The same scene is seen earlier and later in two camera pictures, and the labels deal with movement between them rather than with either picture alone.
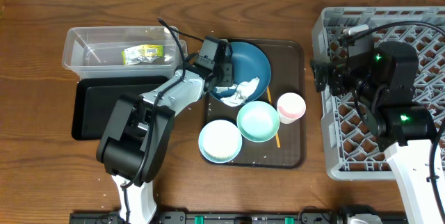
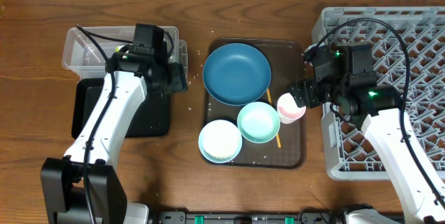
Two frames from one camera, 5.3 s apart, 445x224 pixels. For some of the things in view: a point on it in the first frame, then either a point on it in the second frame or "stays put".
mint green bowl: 258,121 stays put
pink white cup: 290,107 stays put
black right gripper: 337,69 → 306,88
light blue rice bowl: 220,141 stays put
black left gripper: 228,75 → 178,79
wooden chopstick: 270,101 stays put
